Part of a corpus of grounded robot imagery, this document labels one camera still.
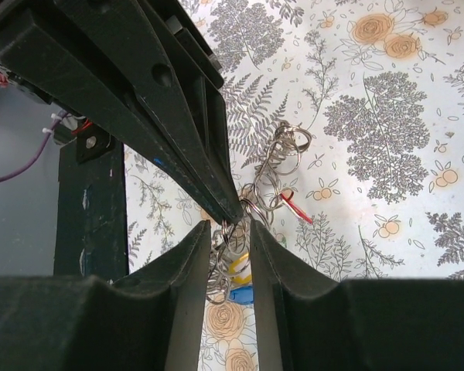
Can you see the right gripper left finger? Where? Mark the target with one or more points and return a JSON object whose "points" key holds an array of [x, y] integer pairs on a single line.
{"points": [[148, 320]]}

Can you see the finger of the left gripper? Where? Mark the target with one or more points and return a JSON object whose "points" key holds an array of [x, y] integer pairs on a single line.
{"points": [[40, 45], [174, 90]]}

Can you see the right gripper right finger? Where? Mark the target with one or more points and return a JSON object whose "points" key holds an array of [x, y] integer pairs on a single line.
{"points": [[307, 321]]}

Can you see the blue key tag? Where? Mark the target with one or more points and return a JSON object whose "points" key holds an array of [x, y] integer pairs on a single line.
{"points": [[243, 295]]}

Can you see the yellow key tag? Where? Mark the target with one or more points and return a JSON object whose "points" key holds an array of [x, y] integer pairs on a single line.
{"points": [[241, 271]]}

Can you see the red key tag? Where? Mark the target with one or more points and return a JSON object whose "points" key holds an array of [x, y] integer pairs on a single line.
{"points": [[298, 212]]}

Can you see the floral table mat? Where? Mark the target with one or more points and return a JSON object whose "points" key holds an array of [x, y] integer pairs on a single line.
{"points": [[379, 85]]}

